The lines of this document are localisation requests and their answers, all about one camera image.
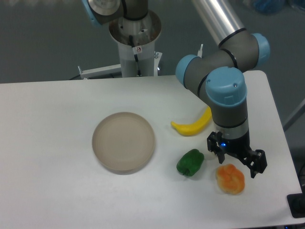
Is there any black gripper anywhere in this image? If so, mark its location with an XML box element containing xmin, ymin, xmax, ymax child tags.
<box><xmin>207</xmin><ymin>126</ymin><xmax>267</xmax><ymax>178</ymax></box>

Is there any yellow toy banana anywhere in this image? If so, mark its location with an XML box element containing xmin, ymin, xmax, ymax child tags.
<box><xmin>171</xmin><ymin>106</ymin><xmax>212</xmax><ymax>136</ymax></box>

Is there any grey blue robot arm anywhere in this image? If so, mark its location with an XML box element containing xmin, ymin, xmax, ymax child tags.
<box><xmin>83</xmin><ymin>0</ymin><xmax>270</xmax><ymax>177</ymax></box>

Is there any orange toy bread knot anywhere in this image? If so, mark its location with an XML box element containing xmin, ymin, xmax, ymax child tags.
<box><xmin>216</xmin><ymin>164</ymin><xmax>245</xmax><ymax>195</ymax></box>

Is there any green toy bell pepper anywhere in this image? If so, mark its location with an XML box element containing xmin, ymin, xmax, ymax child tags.
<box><xmin>176</xmin><ymin>149</ymin><xmax>204</xmax><ymax>177</ymax></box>

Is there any black device at table edge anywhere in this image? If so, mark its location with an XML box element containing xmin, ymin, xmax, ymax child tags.
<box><xmin>287</xmin><ymin>193</ymin><xmax>305</xmax><ymax>219</ymax></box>

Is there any beige round plate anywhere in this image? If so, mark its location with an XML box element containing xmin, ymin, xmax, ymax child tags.
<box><xmin>92</xmin><ymin>112</ymin><xmax>155</xmax><ymax>173</ymax></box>

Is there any blue plastic bag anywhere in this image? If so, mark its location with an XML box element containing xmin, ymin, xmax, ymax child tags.
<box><xmin>252</xmin><ymin>0</ymin><xmax>285</xmax><ymax>15</ymax></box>

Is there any white upright bracket post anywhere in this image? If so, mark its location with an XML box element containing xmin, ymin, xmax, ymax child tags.
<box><xmin>197</xmin><ymin>43</ymin><xmax>203</xmax><ymax>58</ymax></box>

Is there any black cable on pedestal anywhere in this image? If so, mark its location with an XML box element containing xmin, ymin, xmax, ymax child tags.
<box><xmin>128</xmin><ymin>35</ymin><xmax>142</xmax><ymax>77</ymax></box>

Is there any white metal bracket frame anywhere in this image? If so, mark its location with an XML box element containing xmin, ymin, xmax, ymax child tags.
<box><xmin>75</xmin><ymin>51</ymin><xmax>163</xmax><ymax>79</ymax></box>

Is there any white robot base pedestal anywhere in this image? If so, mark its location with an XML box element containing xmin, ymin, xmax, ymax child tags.
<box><xmin>109</xmin><ymin>10</ymin><xmax>162</xmax><ymax>77</ymax></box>

